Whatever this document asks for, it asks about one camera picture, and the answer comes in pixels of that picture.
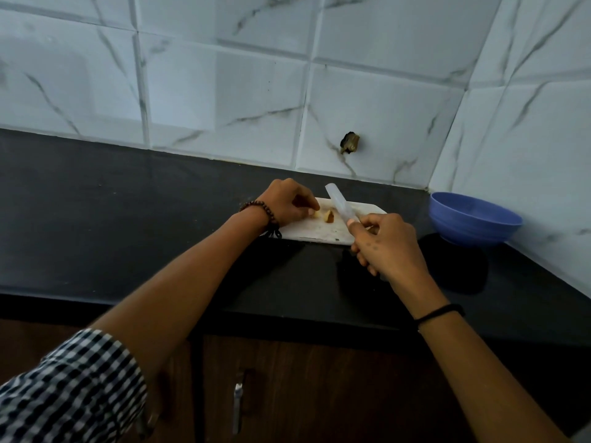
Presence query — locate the person's right hand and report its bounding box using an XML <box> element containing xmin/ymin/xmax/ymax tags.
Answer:
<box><xmin>347</xmin><ymin>213</ymin><xmax>452</xmax><ymax>320</ymax></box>

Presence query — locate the person's left hand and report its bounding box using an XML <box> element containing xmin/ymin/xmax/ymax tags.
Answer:
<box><xmin>256</xmin><ymin>178</ymin><xmax>321</xmax><ymax>228</ymax></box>

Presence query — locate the white cutting board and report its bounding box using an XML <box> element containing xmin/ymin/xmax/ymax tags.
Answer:
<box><xmin>276</xmin><ymin>197</ymin><xmax>388</xmax><ymax>247</ymax></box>

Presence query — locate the steel kitchen knife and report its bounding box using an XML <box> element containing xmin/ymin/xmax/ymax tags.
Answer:
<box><xmin>324</xmin><ymin>183</ymin><xmax>362</xmax><ymax>225</ymax></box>

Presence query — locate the blue plastic bowl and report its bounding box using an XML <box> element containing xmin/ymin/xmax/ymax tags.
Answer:
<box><xmin>428</xmin><ymin>192</ymin><xmax>524</xmax><ymax>248</ymax></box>

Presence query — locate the person's left forearm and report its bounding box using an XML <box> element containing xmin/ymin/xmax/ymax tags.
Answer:
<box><xmin>90</xmin><ymin>209</ymin><xmax>273</xmax><ymax>374</ymax></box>

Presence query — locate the person's right forearm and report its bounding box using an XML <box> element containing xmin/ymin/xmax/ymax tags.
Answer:
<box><xmin>417</xmin><ymin>313</ymin><xmax>571</xmax><ymax>443</ymax></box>

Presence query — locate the black wristband with charm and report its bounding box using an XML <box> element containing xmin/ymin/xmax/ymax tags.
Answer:
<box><xmin>413</xmin><ymin>303</ymin><xmax>466</xmax><ymax>332</ymax></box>

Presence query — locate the black white checkered shirt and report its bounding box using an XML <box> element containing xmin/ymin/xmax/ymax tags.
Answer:
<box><xmin>0</xmin><ymin>329</ymin><xmax>148</xmax><ymax>443</ymax></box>

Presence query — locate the brown bead bracelet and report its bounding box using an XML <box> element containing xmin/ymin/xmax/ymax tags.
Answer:
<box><xmin>238</xmin><ymin>200</ymin><xmax>283</xmax><ymax>240</ymax></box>

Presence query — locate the metal cabinet handle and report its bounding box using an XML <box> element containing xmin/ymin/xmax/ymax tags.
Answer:
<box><xmin>232</xmin><ymin>381</ymin><xmax>245</xmax><ymax>437</ymax></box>

